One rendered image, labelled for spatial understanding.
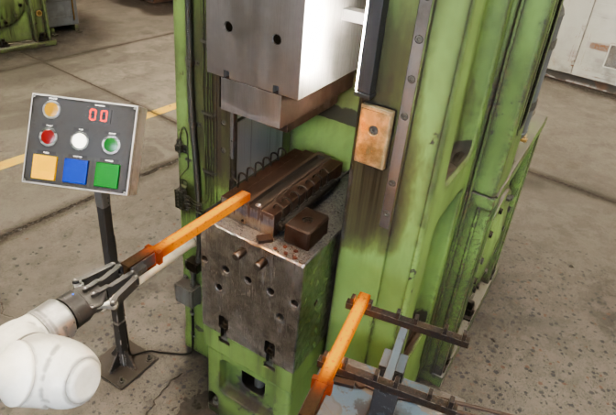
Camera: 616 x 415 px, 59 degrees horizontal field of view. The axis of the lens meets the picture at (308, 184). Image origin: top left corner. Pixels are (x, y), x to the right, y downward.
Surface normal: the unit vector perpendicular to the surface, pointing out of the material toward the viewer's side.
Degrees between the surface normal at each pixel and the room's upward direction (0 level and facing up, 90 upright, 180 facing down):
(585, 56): 90
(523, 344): 0
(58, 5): 90
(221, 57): 90
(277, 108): 90
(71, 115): 60
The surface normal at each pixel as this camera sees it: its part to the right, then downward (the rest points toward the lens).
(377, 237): -0.52, 0.40
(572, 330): 0.08, -0.86
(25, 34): 0.72, 0.40
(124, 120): -0.06, 0.00
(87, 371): 0.89, 0.12
